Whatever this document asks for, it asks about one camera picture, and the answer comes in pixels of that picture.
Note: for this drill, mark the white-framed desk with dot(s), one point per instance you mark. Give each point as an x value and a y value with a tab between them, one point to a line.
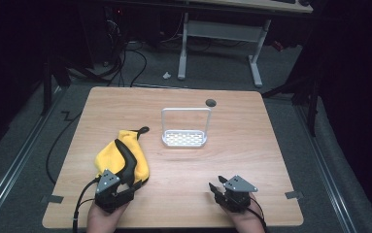
222	30

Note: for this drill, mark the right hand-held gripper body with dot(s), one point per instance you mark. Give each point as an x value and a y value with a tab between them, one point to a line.
238	199

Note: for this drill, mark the white towel rack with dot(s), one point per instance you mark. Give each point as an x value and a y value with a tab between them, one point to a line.
183	139

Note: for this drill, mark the black keyboard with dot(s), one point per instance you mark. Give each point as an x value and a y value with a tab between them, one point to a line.
284	1

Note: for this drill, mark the person's right hand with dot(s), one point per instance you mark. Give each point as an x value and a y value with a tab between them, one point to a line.
248	221

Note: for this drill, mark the crumpled white paper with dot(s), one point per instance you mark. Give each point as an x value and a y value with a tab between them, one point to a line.
166	75

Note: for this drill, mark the yellow cloth with black trim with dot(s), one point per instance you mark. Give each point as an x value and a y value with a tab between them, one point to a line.
110	158

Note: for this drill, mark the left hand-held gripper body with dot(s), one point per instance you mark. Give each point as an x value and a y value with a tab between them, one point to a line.
109	197

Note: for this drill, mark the small red object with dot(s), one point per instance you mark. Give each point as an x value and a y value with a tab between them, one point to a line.
277	46

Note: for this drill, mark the black table grommet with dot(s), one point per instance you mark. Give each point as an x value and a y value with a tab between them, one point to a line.
210	103

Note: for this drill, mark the person's left hand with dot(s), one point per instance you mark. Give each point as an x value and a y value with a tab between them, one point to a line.
102	221

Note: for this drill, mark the black metal stand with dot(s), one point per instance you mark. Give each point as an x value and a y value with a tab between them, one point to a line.
47	90
313	106

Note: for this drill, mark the grey tape strip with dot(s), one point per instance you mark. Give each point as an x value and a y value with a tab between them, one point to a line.
52	198
293	194

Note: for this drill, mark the metal floor rail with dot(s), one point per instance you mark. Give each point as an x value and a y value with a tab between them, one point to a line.
15	166
326	176

